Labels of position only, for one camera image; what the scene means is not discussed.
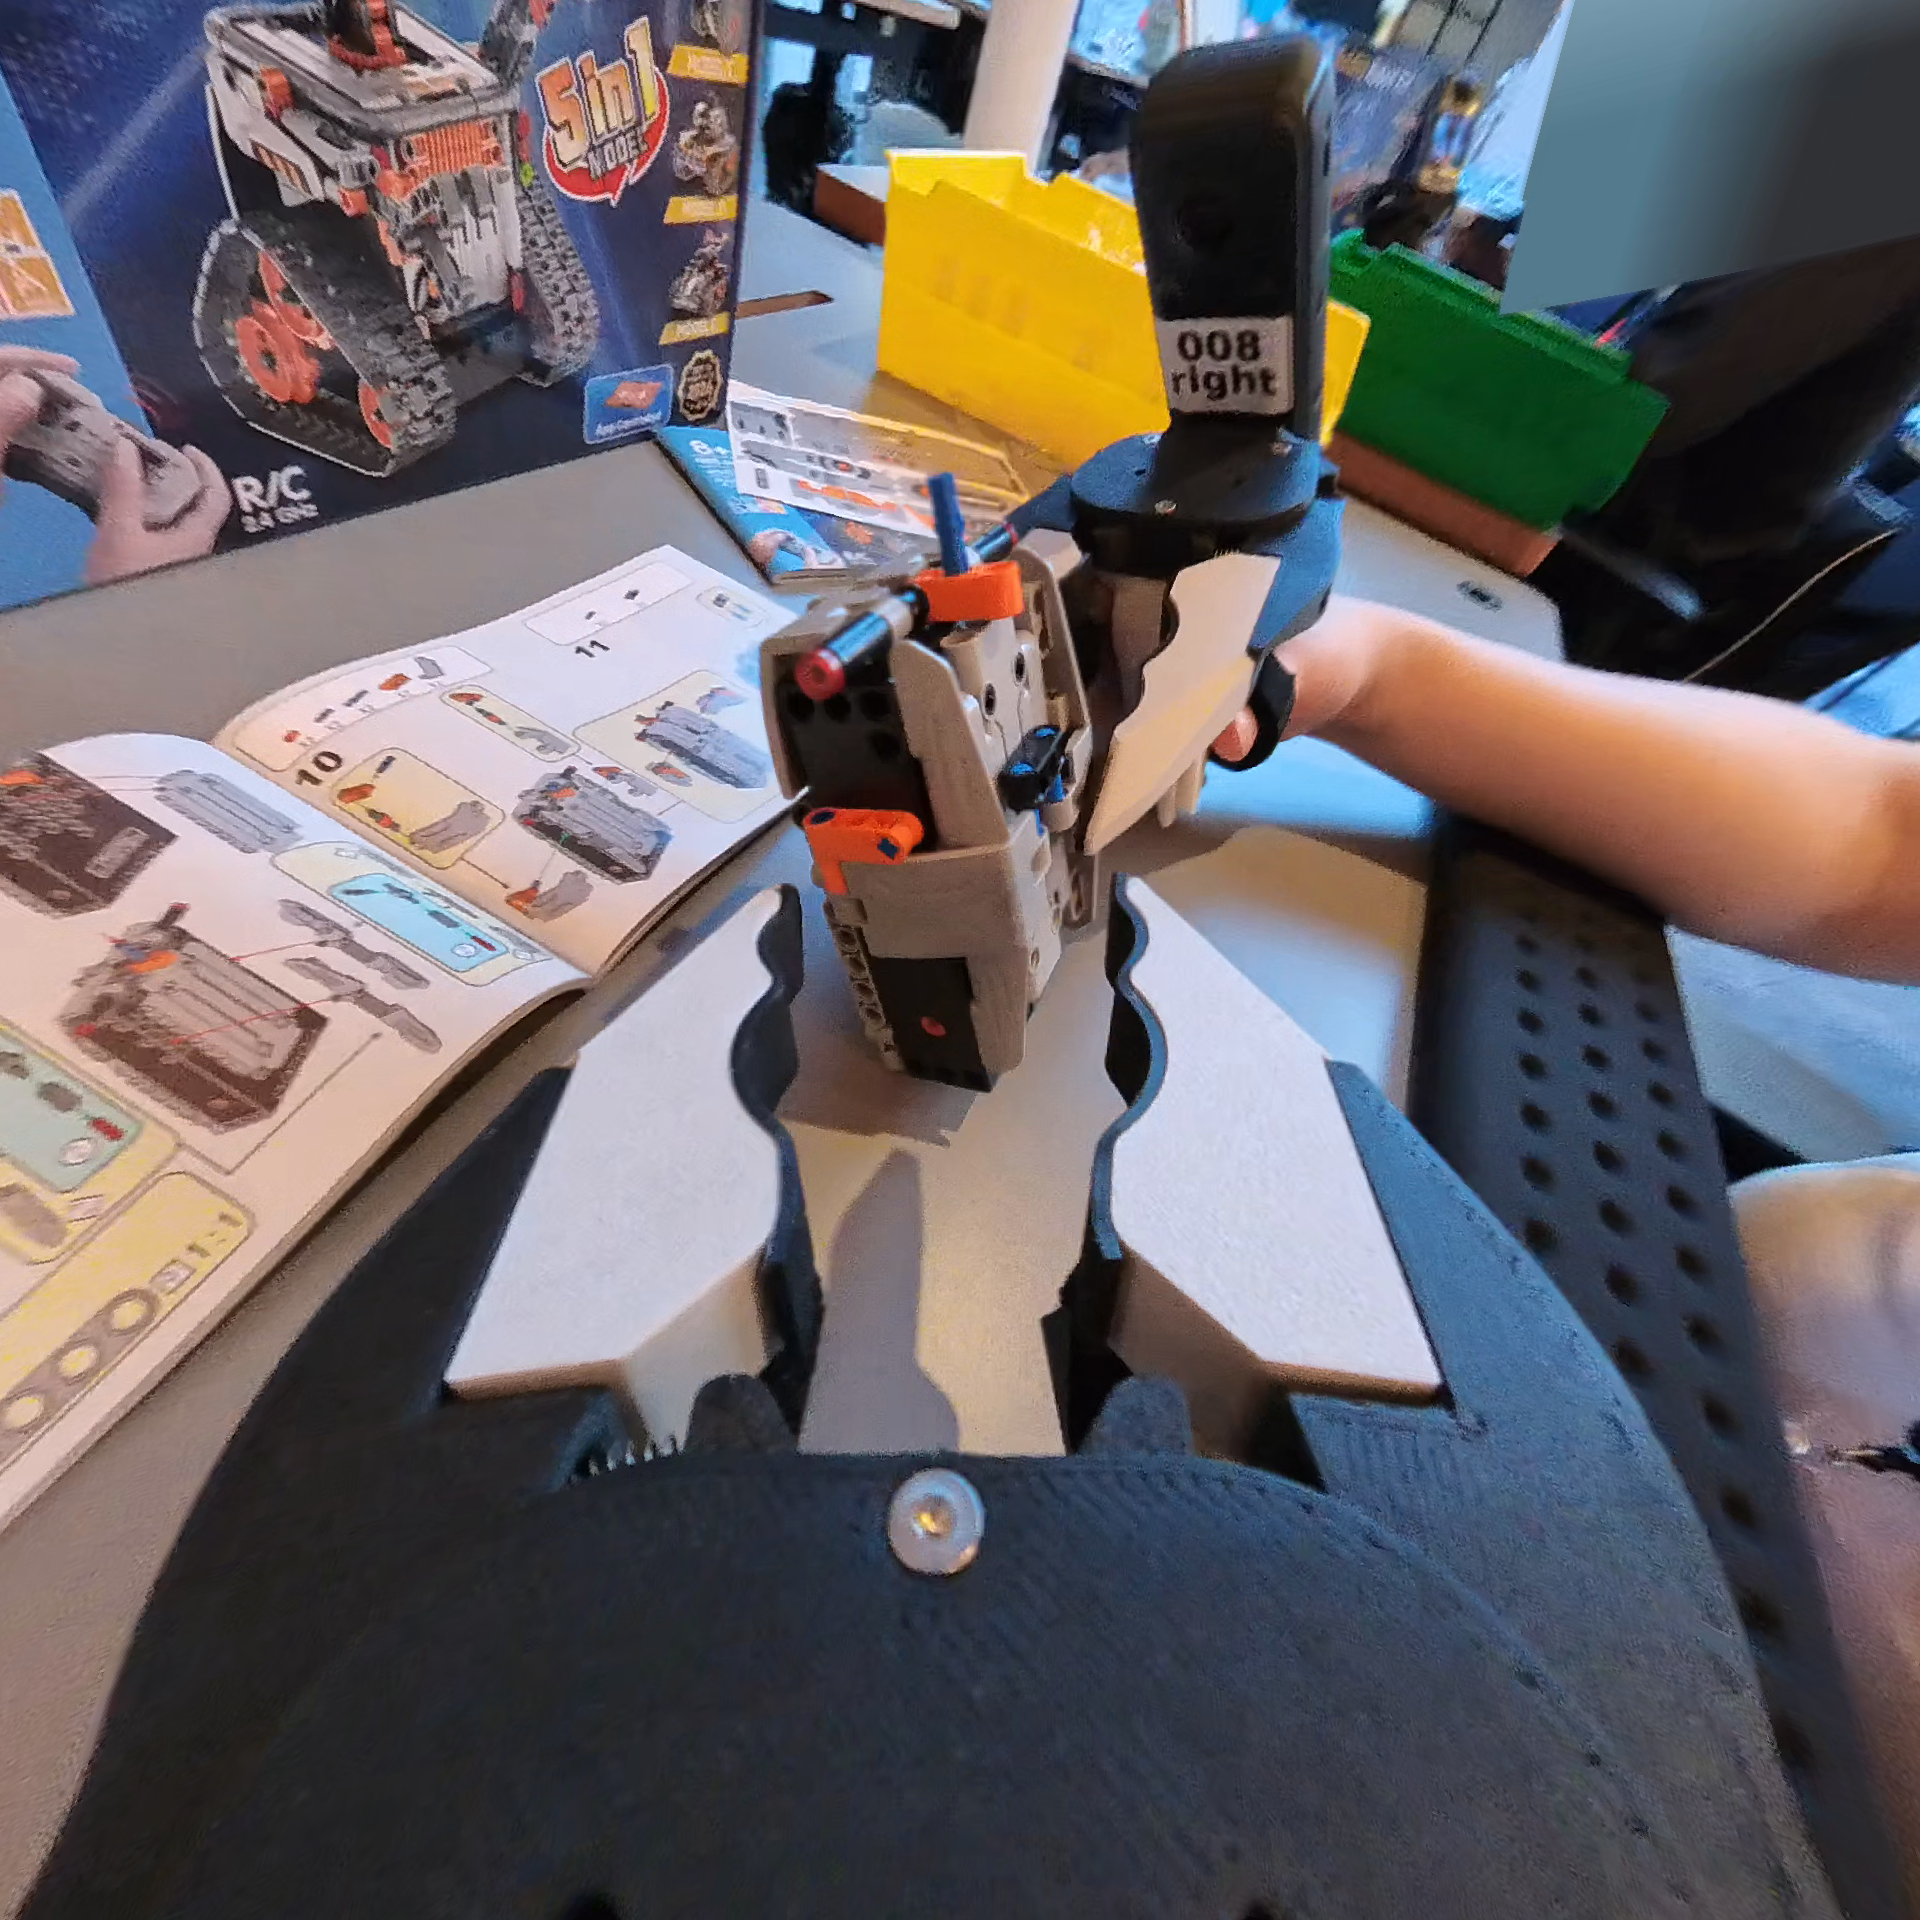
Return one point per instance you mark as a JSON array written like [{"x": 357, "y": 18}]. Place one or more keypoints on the grey building block robot model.
[{"x": 960, "y": 902}]

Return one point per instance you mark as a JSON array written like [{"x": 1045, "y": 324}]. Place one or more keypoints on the blue robot kit box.
[{"x": 300, "y": 300}]

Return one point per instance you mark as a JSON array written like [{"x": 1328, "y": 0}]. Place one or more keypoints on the green plastic bins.
[{"x": 1485, "y": 389}]

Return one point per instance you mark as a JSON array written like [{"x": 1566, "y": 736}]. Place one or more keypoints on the white sticker sheet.
[{"x": 839, "y": 452}]

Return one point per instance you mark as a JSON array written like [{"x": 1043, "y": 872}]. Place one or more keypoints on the black perforated board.
[{"x": 1575, "y": 1125}]

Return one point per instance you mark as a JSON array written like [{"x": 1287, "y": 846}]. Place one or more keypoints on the white bottle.
[{"x": 1021, "y": 76}]

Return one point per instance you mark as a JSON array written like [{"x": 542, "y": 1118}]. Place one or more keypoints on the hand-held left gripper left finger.
[{"x": 646, "y": 1214}]

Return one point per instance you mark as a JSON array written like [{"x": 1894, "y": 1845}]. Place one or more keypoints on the open instruction manual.
[{"x": 300, "y": 931}]

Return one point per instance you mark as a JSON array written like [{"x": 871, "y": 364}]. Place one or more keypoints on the person's right hand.
[{"x": 1343, "y": 675}]

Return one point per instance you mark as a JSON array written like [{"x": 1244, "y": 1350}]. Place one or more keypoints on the person's light shirt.
[{"x": 1829, "y": 1320}]

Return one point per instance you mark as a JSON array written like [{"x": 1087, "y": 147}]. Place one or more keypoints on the person's right forearm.
[{"x": 1652, "y": 781}]

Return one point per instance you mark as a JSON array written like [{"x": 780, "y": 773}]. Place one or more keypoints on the green bin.
[{"x": 1442, "y": 503}]

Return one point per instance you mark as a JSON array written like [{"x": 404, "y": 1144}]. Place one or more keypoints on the yellow plastic bin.
[{"x": 1021, "y": 300}]

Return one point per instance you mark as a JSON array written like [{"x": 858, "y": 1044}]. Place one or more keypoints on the small blue booklet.
[{"x": 780, "y": 541}]

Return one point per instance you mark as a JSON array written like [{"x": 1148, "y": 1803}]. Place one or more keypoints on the black badge reel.
[{"x": 1892, "y": 1454}]

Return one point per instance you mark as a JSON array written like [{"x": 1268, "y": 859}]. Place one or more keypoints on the grey desk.
[{"x": 1306, "y": 960}]

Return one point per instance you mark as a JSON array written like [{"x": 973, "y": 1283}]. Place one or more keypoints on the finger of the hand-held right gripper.
[{"x": 1184, "y": 704}]

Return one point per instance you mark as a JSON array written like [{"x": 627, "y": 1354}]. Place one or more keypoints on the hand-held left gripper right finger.
[{"x": 1276, "y": 1230}]

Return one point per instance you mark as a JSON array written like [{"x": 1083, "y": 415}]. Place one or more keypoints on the small black blue connector piece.
[{"x": 1036, "y": 764}]

